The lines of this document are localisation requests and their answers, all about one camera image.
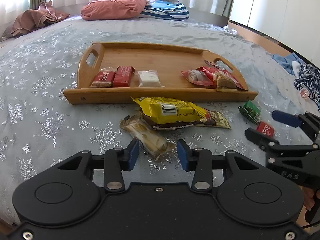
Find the mauve crumpled cloth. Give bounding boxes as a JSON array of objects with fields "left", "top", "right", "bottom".
[{"left": 11, "top": 0, "right": 70, "bottom": 37}]

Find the blue clothes pile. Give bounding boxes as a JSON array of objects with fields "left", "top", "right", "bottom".
[{"left": 272, "top": 53, "right": 319, "bottom": 105}]

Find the wooden serving tray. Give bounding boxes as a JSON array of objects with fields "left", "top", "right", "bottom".
[{"left": 63, "top": 42, "right": 258, "bottom": 105}]

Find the white wardrobe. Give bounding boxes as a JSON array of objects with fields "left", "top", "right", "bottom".
[{"left": 230, "top": 0, "right": 319, "bottom": 66}]

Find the pink pillow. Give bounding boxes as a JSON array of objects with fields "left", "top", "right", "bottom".
[{"left": 80, "top": 0, "right": 146, "bottom": 21}]

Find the dark red wafer packet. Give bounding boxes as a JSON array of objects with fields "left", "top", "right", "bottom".
[{"left": 112, "top": 66, "right": 135, "bottom": 87}]

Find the clear red biscuit packet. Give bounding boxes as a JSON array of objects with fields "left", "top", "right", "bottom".
[{"left": 181, "top": 69, "right": 214, "bottom": 87}]

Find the wooden bed frame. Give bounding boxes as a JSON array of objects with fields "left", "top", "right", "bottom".
[{"left": 228, "top": 21, "right": 290, "bottom": 56}]

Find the beige cookie bar packet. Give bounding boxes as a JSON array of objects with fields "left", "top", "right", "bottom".
[{"left": 119, "top": 114, "right": 175, "bottom": 160}]

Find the blue striped pillow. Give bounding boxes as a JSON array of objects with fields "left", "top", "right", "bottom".
[{"left": 138, "top": 0, "right": 189, "bottom": 21}]

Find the white marshmallow packet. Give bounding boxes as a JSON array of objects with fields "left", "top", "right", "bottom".
[{"left": 138, "top": 70, "right": 163, "bottom": 88}]

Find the red gold mini packet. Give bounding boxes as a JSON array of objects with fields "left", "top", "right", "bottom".
[{"left": 143, "top": 108, "right": 231, "bottom": 131}]

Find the yellow snack packet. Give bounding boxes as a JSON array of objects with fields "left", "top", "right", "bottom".
[{"left": 132, "top": 97, "right": 206, "bottom": 125}]

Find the small red Biscoff packet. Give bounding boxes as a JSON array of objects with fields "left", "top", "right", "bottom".
[{"left": 257, "top": 121, "right": 274, "bottom": 138}]

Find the red nut snack bag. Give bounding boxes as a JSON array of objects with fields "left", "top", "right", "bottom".
[{"left": 197, "top": 67, "right": 246, "bottom": 90}]

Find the green snack packet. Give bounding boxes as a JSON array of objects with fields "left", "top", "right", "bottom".
[{"left": 238, "top": 100, "right": 260, "bottom": 125}]

